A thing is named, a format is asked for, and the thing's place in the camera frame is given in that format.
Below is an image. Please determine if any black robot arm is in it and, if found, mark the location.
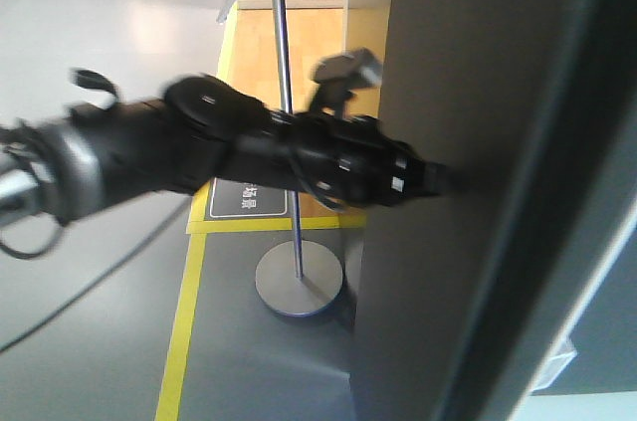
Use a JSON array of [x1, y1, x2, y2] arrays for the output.
[[1, 75, 447, 227]]

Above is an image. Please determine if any metal sign stand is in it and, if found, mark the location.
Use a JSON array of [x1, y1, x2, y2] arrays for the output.
[[216, 0, 344, 317]]

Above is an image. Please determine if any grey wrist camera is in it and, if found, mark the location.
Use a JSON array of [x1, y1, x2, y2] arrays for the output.
[[308, 48, 383, 119]]

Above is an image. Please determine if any lower clear door bin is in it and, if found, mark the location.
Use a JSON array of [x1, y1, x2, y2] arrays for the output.
[[531, 337, 578, 392]]

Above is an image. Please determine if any fridge door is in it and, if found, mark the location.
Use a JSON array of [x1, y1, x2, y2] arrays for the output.
[[346, 0, 636, 420]]

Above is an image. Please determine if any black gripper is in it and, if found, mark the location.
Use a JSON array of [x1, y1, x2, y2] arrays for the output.
[[287, 112, 453, 210]]

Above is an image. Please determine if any grey floor sign sticker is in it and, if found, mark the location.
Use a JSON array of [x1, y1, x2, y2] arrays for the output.
[[206, 179, 288, 220]]

